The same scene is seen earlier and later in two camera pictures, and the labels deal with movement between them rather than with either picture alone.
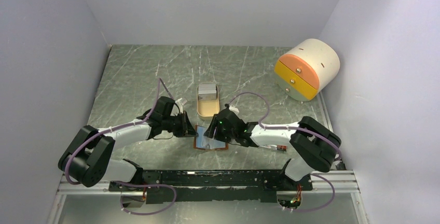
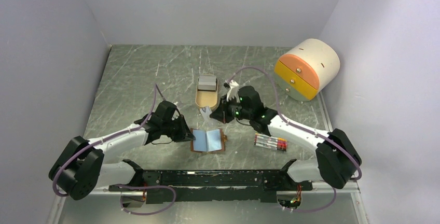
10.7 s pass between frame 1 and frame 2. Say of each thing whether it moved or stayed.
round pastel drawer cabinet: stayed
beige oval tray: moved
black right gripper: moved
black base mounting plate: stayed
